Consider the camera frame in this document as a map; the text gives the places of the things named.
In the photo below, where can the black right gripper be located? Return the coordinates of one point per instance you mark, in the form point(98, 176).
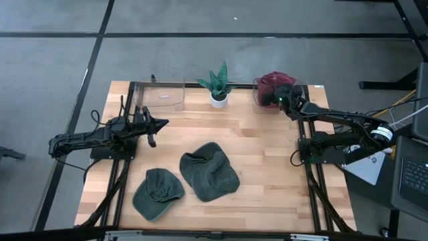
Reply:
point(289, 98)

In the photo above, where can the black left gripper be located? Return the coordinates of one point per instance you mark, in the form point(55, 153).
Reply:
point(145, 124)

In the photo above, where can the clear plastic bin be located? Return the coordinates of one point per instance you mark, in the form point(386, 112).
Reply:
point(267, 111)
point(160, 100)

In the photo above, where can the maroon baseball cap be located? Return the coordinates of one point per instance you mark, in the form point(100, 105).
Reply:
point(267, 83)

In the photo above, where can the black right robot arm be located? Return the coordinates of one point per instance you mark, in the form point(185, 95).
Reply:
point(334, 117)

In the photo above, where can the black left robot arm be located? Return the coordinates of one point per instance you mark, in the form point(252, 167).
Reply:
point(83, 137)

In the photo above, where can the white label sticker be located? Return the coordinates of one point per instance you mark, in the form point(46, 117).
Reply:
point(319, 86)

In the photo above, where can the snake plant in white pot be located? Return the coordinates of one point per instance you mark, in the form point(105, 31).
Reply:
point(219, 100)

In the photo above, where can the black floor stand foot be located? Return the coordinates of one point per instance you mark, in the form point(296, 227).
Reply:
point(384, 85)

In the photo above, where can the black desk crossbar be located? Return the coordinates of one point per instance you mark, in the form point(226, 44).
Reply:
point(378, 152)

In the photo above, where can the white laptop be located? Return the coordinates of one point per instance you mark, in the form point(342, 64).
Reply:
point(368, 170)

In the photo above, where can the small yellow block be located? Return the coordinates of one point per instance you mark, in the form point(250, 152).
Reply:
point(393, 151)

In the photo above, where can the dark monitor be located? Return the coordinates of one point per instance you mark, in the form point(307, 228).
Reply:
point(422, 100)

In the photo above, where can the black keyboard laptop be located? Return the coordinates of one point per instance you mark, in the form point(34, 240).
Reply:
point(414, 174)

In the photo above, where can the grey stand foot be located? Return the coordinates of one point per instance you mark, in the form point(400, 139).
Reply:
point(10, 153)

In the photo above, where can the black desk leg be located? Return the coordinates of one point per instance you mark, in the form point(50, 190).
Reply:
point(394, 222)

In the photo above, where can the small black frame clamp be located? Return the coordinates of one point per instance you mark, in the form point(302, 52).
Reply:
point(153, 79)

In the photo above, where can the black aluminium table frame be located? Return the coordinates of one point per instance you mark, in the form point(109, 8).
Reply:
point(243, 85)

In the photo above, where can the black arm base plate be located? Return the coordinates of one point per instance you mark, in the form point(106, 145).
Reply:
point(337, 160)
point(100, 154)

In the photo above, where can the silver metal bracket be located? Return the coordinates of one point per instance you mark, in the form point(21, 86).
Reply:
point(309, 237)
point(123, 234)

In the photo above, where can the black frame crossbeam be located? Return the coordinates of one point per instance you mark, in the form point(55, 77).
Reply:
point(50, 236)

